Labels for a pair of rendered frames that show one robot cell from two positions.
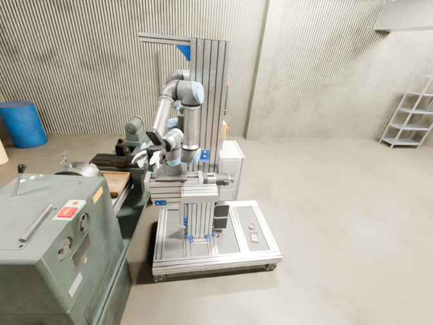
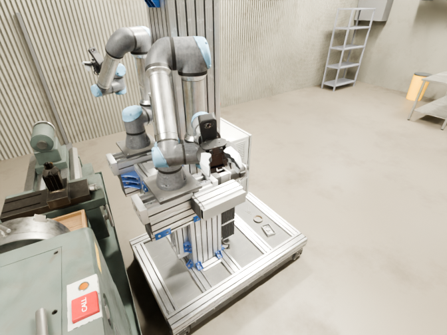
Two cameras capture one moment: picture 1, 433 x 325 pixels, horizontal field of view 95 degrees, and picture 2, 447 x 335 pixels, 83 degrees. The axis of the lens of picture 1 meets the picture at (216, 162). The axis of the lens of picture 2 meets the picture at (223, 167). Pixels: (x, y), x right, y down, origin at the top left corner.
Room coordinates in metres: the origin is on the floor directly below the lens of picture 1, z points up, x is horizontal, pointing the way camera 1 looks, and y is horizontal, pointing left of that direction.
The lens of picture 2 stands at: (0.20, 0.49, 1.91)
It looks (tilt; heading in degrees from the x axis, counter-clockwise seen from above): 33 degrees down; 337
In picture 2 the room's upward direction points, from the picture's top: straight up
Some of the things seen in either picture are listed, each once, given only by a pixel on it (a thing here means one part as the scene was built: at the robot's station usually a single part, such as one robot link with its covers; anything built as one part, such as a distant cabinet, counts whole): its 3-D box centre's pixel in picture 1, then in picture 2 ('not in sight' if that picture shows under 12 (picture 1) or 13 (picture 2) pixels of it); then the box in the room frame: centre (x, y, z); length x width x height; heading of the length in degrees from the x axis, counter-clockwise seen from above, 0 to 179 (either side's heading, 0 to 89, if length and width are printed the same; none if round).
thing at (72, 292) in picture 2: (71, 213); (86, 305); (0.68, 0.68, 1.23); 0.13 x 0.08 x 0.06; 5
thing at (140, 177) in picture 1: (142, 177); (98, 211); (1.70, 0.76, 0.73); 0.27 x 0.12 x 0.27; 5
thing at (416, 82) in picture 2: not in sight; (418, 86); (3.88, -5.98, 0.29); 0.36 x 0.36 x 0.57
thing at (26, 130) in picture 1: (24, 124); not in sight; (3.49, 3.76, 0.40); 0.53 x 0.53 x 0.80
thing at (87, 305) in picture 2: (67, 212); (85, 306); (0.66, 0.68, 1.26); 0.06 x 0.06 x 0.02; 5
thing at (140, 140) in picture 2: not in sight; (136, 136); (1.73, 0.42, 1.21); 0.15 x 0.15 x 0.10
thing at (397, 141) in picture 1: (417, 114); (346, 50); (5.35, -5.08, 0.91); 0.93 x 0.39 x 1.82; 101
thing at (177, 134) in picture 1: (173, 138); (203, 127); (0.96, 0.24, 1.56); 0.11 x 0.08 x 0.09; 170
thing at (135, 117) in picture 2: (174, 126); (134, 118); (1.73, 0.42, 1.33); 0.13 x 0.12 x 0.14; 123
